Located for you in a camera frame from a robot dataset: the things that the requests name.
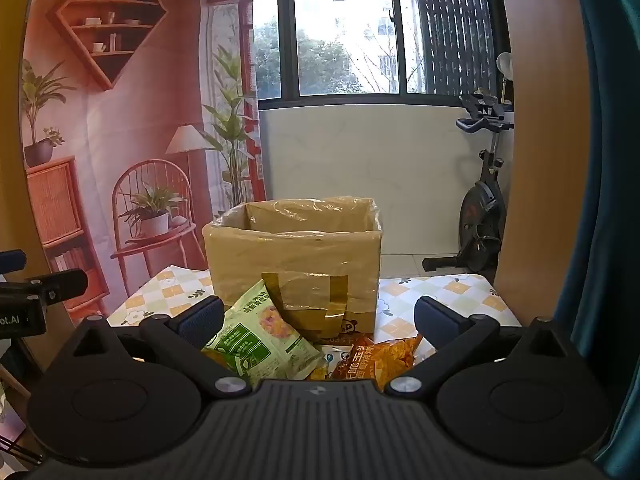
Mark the orange snack bag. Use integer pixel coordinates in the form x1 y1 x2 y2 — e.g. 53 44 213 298
332 334 425 392

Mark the white blue-dotted snack packet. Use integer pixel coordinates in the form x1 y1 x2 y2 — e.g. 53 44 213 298
320 344 353 367

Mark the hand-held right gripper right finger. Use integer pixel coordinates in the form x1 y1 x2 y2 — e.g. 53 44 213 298
384 296 591 401

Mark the black exercise bike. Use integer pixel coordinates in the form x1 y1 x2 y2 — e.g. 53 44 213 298
422 87 516 273

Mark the green snack bag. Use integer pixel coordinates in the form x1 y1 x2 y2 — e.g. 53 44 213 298
201 280 325 386

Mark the teal curtain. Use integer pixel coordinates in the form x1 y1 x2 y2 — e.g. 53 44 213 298
552 0 640 480

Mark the printed room scene backdrop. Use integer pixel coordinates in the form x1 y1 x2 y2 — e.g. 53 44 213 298
19 0 268 321

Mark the black framed window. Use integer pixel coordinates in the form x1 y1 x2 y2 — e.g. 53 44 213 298
170 0 511 111

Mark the plastic-lined cardboard box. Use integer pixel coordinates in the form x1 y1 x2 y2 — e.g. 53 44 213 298
202 197 383 341

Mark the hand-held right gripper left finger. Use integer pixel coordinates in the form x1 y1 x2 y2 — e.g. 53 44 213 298
47 296 252 401

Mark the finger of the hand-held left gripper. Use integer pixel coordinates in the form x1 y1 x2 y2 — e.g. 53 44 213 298
27 268 89 307
0 249 27 275

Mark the checked floral tablecloth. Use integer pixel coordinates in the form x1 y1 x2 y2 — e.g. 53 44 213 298
107 265 523 391

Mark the wooden panel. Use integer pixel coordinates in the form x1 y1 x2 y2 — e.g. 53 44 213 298
492 0 601 331

